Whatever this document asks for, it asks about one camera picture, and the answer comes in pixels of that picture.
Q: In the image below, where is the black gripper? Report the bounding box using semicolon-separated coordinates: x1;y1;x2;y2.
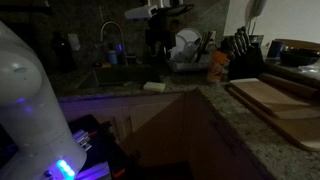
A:
145;13;178;57

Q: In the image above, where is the yellow sponge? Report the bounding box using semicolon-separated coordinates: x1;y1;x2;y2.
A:
143;81;167;93

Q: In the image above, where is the white dinner plate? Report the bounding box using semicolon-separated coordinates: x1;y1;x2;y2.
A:
173;33;188;61
175;27;203;54

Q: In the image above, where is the grey dish rack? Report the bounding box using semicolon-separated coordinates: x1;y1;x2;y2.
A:
165;49;214;74

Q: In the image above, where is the steel sink basin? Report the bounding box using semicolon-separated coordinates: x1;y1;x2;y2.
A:
78;64;163;90

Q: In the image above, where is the curved metal faucet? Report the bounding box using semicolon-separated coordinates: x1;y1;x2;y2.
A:
99;20;130;66

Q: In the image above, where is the white blue soap dispenser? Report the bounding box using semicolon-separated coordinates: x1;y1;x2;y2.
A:
107;49;120;66

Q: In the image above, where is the orange canister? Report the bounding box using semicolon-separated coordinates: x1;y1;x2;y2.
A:
206;49;231;84

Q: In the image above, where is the beige kitchen base cabinet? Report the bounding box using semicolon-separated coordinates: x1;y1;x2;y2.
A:
59;88;268;180

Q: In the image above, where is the black knife block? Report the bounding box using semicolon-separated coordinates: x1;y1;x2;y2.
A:
227;26;266;81

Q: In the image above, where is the dark utensil holder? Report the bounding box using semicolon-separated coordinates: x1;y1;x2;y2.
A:
248;34;265;48

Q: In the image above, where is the dark glass bottle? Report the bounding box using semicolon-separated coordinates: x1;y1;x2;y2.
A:
50;31;78;73

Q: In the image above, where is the white kitchen utensil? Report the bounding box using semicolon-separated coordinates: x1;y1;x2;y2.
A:
244;0;268;36

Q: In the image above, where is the blue mug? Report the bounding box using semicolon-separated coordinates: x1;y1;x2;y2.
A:
266;39;284;60

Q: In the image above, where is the small wooden cutting board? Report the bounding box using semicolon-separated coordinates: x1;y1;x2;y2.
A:
229;77;320;120

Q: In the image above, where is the black equipment cart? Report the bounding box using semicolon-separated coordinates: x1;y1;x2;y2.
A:
64;114;141;180

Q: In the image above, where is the wooden rolling pin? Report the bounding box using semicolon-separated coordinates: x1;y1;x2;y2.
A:
258;72;320;101

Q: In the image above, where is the dark bowl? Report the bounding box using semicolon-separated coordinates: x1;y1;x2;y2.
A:
279;47;320;67

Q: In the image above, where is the brown wooden bowl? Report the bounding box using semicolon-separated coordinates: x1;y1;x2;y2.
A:
273;38;320;53

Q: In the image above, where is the large wooden cutting board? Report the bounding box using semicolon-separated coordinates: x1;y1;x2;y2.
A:
225;84;320;153

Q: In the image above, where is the white wall outlet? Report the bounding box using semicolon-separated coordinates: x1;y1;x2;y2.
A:
67;33;82;52

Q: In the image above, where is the silver metal bracket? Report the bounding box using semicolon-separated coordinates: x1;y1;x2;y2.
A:
73;129;93;152

